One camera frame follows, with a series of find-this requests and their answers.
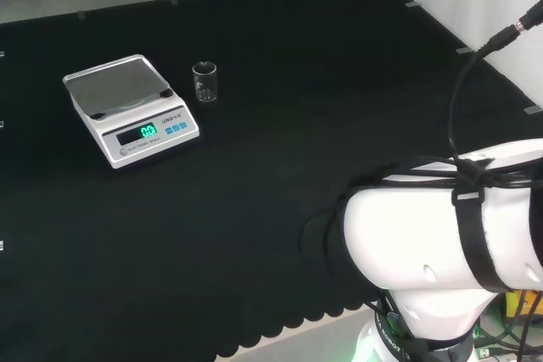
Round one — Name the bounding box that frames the small clear glass beaker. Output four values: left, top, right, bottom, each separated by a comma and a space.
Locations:
192, 61, 218, 103

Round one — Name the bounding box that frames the black bench cloth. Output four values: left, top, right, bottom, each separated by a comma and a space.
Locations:
0, 0, 543, 362

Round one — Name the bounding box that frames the electronic balance with steel pan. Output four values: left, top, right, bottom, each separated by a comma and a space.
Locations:
62, 53, 200, 170

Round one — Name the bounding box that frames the yellow stop button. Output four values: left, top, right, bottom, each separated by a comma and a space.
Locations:
503, 289, 543, 321

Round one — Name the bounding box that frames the thick black cable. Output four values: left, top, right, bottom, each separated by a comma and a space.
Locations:
448, 0, 543, 164

